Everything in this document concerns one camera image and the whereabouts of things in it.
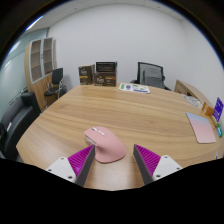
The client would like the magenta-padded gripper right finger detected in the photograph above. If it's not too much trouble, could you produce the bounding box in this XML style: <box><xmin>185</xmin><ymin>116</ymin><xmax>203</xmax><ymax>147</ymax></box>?
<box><xmin>133</xmin><ymin>143</ymin><xmax>184</xmax><ymax>186</ymax></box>

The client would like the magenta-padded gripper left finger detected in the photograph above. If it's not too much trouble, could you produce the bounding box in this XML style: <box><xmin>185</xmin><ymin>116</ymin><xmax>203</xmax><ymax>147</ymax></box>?
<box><xmin>45</xmin><ymin>144</ymin><xmax>96</xmax><ymax>188</ymax></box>

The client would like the pink computer mouse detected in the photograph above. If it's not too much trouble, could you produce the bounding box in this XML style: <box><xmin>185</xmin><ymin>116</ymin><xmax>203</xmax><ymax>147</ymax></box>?
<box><xmin>83</xmin><ymin>125</ymin><xmax>128</xmax><ymax>164</ymax></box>

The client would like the pink blue gradient mouse pad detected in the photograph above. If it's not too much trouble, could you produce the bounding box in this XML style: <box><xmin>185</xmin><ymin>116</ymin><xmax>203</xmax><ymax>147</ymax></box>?
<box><xmin>185</xmin><ymin>111</ymin><xmax>217</xmax><ymax>145</ymax></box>

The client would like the black leather sofa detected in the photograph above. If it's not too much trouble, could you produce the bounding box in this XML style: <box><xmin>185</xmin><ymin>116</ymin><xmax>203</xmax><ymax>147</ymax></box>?
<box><xmin>0</xmin><ymin>91</ymin><xmax>42</xmax><ymax>161</ymax></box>

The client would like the white printed sheet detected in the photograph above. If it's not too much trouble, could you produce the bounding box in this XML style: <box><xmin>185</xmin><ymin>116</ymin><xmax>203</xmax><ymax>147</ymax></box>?
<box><xmin>118</xmin><ymin>82</ymin><xmax>151</xmax><ymax>94</ymax></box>

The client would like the blue packet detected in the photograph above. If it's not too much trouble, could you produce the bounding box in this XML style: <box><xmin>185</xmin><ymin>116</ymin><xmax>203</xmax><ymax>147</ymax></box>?
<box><xmin>216</xmin><ymin>123</ymin><xmax>224</xmax><ymax>138</ymax></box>

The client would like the orange cardboard box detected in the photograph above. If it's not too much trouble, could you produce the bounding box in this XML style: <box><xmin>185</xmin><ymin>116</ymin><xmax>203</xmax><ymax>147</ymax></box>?
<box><xmin>201</xmin><ymin>102</ymin><xmax>215</xmax><ymax>118</ymax></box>

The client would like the wooden side desk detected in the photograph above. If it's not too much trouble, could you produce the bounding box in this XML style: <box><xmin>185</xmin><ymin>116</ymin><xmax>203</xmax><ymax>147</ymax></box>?
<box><xmin>173</xmin><ymin>79</ymin><xmax>214</xmax><ymax>108</ymax></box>

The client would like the grey backpack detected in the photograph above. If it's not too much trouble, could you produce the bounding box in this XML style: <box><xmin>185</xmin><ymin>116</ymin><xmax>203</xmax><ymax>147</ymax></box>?
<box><xmin>141</xmin><ymin>67</ymin><xmax>166</xmax><ymax>90</ymax></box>

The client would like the wide brown printed carton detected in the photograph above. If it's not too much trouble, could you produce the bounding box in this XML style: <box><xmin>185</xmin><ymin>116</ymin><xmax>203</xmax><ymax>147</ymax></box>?
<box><xmin>93</xmin><ymin>72</ymin><xmax>117</xmax><ymax>88</ymax></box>

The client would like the purple pouch package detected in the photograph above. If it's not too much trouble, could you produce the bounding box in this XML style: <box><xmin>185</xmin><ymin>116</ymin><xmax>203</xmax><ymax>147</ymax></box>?
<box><xmin>212</xmin><ymin>96</ymin><xmax>224</xmax><ymax>124</ymax></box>

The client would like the black visitor chair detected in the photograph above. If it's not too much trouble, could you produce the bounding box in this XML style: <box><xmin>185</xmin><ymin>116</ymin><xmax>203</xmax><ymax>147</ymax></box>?
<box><xmin>43</xmin><ymin>67</ymin><xmax>68</xmax><ymax>101</ymax></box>

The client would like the black mesh office chair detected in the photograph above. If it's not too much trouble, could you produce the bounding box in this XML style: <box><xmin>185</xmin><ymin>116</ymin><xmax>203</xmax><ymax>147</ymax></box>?
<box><xmin>130</xmin><ymin>61</ymin><xmax>172</xmax><ymax>91</ymax></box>

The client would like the black open carton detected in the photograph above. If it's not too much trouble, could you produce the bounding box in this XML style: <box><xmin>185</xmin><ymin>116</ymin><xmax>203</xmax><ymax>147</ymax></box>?
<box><xmin>95</xmin><ymin>60</ymin><xmax>118</xmax><ymax>74</ymax></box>

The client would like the wooden shelf cabinet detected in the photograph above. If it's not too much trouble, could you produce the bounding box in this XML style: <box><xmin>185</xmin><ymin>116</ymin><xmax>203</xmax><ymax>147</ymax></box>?
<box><xmin>24</xmin><ymin>36</ymin><xmax>58</xmax><ymax>111</ymax></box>

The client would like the clear bag with grey cable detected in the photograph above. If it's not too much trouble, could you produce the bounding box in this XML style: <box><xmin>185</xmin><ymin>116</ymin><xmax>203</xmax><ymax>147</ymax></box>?
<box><xmin>183</xmin><ymin>95</ymin><xmax>204</xmax><ymax>108</ymax></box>

